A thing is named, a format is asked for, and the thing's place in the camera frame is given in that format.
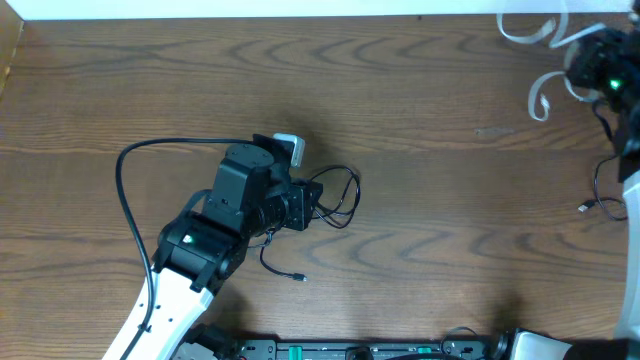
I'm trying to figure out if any thick black USB cable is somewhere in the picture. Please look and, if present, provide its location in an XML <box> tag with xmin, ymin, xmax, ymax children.
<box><xmin>577</xmin><ymin>99</ymin><xmax>629</xmax><ymax>222</ymax></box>

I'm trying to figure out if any thin black USB cable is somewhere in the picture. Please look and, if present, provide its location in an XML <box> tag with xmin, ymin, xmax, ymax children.
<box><xmin>258</xmin><ymin>165</ymin><xmax>362</xmax><ymax>283</ymax></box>

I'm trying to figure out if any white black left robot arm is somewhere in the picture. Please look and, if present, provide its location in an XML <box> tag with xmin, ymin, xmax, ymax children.
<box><xmin>105</xmin><ymin>134</ymin><xmax>323</xmax><ymax>359</ymax></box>

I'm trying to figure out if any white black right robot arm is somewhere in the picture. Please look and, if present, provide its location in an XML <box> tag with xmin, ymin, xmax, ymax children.
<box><xmin>492</xmin><ymin>20</ymin><xmax>639</xmax><ymax>359</ymax></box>

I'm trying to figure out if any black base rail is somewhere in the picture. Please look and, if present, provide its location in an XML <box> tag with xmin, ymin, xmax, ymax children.
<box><xmin>172</xmin><ymin>325</ymin><xmax>509</xmax><ymax>360</ymax></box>

